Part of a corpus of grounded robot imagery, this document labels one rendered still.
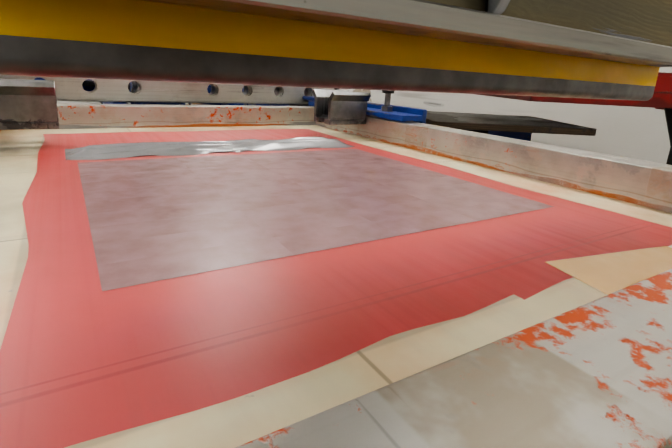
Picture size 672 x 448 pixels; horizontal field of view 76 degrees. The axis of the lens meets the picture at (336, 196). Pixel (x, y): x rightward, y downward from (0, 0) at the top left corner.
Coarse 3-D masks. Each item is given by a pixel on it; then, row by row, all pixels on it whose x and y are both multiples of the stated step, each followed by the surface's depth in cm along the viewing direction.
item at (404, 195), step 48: (336, 192) 38; (384, 192) 38; (432, 192) 39; (480, 192) 40; (528, 192) 41; (432, 240) 28; (480, 240) 28; (528, 240) 28; (576, 240) 29; (624, 240) 29; (528, 288) 22
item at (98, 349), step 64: (64, 192) 34; (128, 192) 34; (192, 192) 35; (256, 192) 36; (64, 256) 22; (128, 256) 23; (192, 256) 23; (256, 256) 24; (320, 256) 24; (384, 256) 25; (64, 320) 17; (128, 320) 17; (192, 320) 17; (256, 320) 18; (320, 320) 18; (384, 320) 18; (0, 384) 13; (64, 384) 14; (128, 384) 14; (192, 384) 14; (256, 384) 14
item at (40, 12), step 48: (0, 0) 12; (48, 0) 12; (96, 0) 13; (192, 48) 15; (240, 48) 16; (288, 48) 17; (336, 48) 18; (384, 48) 19; (432, 48) 20; (480, 48) 22
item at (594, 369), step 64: (64, 128) 65; (384, 128) 69; (448, 128) 61; (640, 192) 39; (576, 320) 12; (640, 320) 12; (448, 384) 9; (512, 384) 9; (576, 384) 10; (640, 384) 10
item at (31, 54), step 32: (0, 64) 12; (32, 64) 13; (64, 64) 13; (96, 64) 14; (128, 64) 14; (160, 64) 14; (192, 64) 15; (224, 64) 16; (256, 64) 16; (288, 64) 17; (320, 64) 18; (352, 64) 18; (544, 96) 26; (576, 96) 28; (608, 96) 30; (640, 96) 32
